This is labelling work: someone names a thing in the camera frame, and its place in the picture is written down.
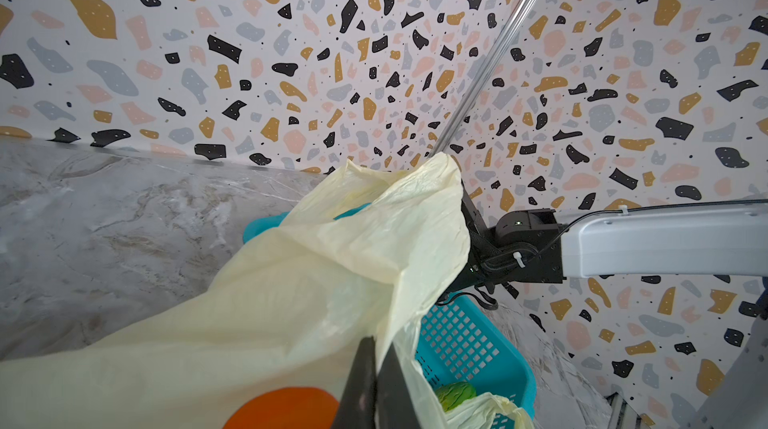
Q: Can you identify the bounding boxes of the yellow plastic bag orange prints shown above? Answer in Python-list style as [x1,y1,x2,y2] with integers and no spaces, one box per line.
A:
[0,152,535,429]

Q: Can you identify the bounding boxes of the green fruit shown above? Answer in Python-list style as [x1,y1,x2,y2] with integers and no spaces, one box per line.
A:
[435,381,477,413]

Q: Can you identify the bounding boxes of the teal plastic basket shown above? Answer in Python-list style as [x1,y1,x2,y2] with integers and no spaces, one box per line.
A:
[242,200,538,429]

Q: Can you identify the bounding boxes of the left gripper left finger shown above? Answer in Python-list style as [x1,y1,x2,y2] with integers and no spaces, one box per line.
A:
[331,337,377,429]

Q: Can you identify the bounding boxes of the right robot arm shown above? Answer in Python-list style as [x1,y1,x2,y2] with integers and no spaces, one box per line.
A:
[440,198,767,428]

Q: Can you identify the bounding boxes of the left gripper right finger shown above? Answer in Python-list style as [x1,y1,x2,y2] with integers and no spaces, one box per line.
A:
[376,345,421,429]

